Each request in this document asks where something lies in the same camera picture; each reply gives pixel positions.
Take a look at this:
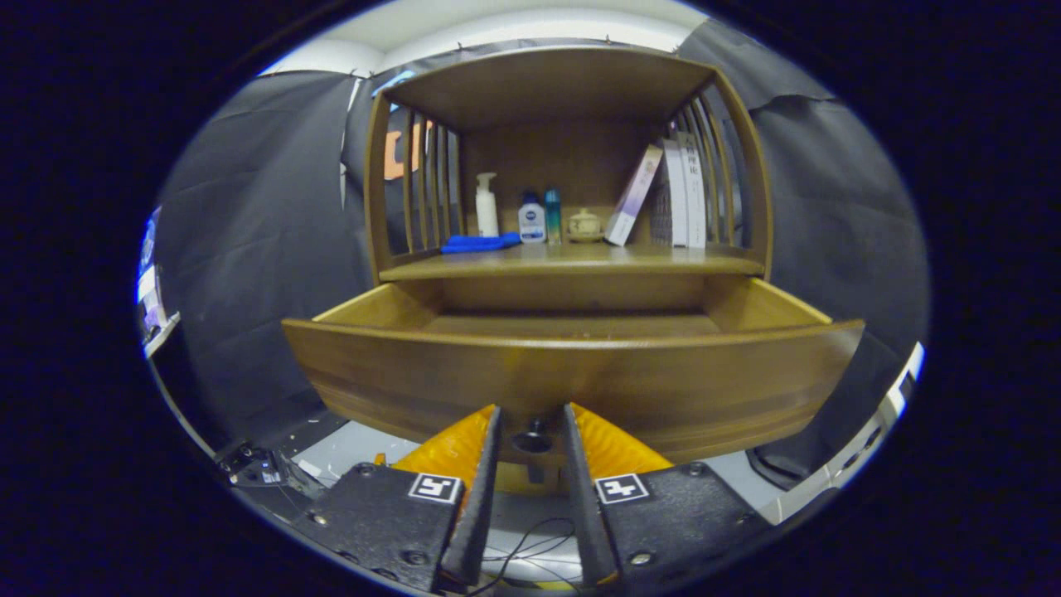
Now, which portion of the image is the cream lidded tea cup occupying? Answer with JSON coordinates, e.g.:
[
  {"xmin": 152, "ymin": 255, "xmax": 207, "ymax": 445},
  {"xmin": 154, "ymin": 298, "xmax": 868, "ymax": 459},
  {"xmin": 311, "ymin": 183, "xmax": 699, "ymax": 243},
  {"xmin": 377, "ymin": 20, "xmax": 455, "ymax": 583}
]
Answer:
[{"xmin": 567, "ymin": 207, "xmax": 603, "ymax": 243}]

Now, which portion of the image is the white trim strip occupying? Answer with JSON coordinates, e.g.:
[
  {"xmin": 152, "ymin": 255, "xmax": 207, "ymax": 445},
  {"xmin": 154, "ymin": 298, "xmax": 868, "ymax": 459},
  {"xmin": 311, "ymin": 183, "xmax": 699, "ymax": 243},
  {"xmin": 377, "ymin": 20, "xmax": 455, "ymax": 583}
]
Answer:
[{"xmin": 758, "ymin": 342, "xmax": 927, "ymax": 525}]

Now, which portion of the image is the white book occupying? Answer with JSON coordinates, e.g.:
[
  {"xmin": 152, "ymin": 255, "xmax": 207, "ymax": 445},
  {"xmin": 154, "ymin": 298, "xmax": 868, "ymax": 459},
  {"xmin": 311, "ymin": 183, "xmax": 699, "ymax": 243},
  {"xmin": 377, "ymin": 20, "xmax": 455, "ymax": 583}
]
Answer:
[{"xmin": 678, "ymin": 131, "xmax": 708, "ymax": 249}]

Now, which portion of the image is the patterned cover book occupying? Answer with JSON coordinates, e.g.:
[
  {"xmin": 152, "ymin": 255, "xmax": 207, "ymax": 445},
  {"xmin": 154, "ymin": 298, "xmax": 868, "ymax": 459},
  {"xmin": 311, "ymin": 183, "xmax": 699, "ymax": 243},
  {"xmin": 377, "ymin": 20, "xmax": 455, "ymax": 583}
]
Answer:
[{"xmin": 649, "ymin": 137, "xmax": 689, "ymax": 247}]

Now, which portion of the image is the white lotion bottle dark cap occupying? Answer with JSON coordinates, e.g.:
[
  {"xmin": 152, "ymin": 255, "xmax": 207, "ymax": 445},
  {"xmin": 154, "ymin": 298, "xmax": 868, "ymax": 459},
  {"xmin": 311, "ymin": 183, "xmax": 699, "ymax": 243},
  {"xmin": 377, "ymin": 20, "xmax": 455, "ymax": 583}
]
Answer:
[{"xmin": 518, "ymin": 192, "xmax": 547, "ymax": 244}]

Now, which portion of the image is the wooden countertop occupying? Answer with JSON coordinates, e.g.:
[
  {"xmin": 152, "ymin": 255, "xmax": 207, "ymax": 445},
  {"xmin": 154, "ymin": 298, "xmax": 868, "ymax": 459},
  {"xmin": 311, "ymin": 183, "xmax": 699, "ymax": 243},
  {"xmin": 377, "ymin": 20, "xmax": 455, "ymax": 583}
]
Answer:
[{"xmin": 380, "ymin": 242, "xmax": 763, "ymax": 281}]

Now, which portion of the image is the printed wall poster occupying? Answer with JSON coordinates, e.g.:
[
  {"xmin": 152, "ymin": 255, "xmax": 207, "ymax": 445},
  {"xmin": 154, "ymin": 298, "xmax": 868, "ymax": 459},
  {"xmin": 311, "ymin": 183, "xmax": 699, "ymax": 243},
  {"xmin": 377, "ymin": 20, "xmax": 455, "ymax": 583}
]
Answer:
[{"xmin": 137, "ymin": 207, "xmax": 182, "ymax": 359}]

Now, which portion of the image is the wooden drawer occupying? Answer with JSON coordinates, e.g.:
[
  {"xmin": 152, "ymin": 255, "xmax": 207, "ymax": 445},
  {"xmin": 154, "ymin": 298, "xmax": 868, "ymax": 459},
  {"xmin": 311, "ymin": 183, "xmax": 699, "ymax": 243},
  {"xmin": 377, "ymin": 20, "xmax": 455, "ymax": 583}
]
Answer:
[{"xmin": 282, "ymin": 276, "xmax": 865, "ymax": 465}]

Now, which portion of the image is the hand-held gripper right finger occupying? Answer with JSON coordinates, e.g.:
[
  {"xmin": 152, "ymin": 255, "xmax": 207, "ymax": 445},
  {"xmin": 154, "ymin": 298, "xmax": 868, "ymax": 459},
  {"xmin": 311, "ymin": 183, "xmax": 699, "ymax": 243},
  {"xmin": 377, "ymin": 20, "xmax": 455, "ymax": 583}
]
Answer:
[{"xmin": 562, "ymin": 403, "xmax": 773, "ymax": 590}]

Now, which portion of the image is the white pump bottle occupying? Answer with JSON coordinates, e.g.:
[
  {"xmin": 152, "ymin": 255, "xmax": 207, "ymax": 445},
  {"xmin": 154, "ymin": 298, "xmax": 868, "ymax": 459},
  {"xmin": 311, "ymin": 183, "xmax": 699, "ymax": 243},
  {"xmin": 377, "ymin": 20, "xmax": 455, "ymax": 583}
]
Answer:
[{"xmin": 475, "ymin": 172, "xmax": 500, "ymax": 238}]

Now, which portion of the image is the wooden cabinet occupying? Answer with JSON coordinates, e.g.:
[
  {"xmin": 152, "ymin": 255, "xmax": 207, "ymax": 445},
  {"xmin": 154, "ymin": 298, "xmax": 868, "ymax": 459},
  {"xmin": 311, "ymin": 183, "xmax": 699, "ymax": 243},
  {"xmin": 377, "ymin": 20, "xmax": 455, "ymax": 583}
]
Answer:
[{"xmin": 363, "ymin": 46, "xmax": 773, "ymax": 316}]

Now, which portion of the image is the black cable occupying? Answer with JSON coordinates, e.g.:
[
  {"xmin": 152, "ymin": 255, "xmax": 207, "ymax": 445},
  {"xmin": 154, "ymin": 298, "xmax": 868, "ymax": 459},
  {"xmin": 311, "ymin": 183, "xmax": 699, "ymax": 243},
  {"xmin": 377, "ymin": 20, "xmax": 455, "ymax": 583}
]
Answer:
[{"xmin": 468, "ymin": 518, "xmax": 581, "ymax": 595}]

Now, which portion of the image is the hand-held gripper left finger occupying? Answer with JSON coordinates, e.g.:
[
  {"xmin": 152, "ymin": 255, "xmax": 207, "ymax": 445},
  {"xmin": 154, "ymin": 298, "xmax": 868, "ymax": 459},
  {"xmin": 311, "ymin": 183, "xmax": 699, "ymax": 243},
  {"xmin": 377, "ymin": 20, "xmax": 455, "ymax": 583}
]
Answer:
[{"xmin": 288, "ymin": 404, "xmax": 504, "ymax": 595}]

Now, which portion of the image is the blue folded cloth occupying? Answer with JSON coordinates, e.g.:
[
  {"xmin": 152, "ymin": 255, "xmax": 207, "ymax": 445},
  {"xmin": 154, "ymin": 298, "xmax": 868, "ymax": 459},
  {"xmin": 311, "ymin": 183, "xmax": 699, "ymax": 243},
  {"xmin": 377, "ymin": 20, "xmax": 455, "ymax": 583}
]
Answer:
[{"xmin": 440, "ymin": 232, "xmax": 521, "ymax": 254}]

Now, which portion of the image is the black floor device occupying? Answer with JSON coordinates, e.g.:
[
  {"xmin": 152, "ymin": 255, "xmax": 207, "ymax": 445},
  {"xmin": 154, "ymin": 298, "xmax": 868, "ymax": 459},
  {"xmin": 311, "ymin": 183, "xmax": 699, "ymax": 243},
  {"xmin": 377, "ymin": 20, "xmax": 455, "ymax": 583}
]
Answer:
[{"xmin": 217, "ymin": 442, "xmax": 291, "ymax": 490}]

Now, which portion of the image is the purple book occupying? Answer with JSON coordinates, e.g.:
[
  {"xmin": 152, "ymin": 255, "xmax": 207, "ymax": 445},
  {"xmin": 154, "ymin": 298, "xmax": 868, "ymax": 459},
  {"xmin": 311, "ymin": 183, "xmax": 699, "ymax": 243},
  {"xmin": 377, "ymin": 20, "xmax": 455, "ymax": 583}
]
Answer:
[{"xmin": 603, "ymin": 145, "xmax": 664, "ymax": 247}]

